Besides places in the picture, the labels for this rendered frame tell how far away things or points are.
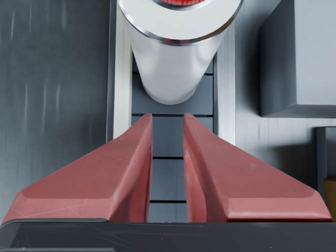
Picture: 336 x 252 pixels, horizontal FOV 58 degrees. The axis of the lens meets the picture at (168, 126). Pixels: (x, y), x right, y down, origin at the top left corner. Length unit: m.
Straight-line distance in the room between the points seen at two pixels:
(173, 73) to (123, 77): 0.09
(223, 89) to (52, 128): 0.20
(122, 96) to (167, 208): 0.11
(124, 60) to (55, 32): 0.13
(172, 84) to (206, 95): 0.10
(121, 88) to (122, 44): 0.04
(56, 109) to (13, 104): 0.05
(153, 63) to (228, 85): 0.06
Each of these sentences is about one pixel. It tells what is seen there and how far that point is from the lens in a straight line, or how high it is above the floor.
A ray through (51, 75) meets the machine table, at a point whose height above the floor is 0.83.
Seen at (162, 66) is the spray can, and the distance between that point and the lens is 0.15.
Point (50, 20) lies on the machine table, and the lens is 0.37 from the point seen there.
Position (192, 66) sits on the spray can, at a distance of 0.16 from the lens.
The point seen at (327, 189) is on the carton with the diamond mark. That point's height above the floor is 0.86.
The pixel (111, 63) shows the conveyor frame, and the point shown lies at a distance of 0.29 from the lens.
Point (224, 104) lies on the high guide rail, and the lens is 0.20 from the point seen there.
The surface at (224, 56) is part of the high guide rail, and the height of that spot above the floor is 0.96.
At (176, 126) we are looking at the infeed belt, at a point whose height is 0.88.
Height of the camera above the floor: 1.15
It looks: 85 degrees down
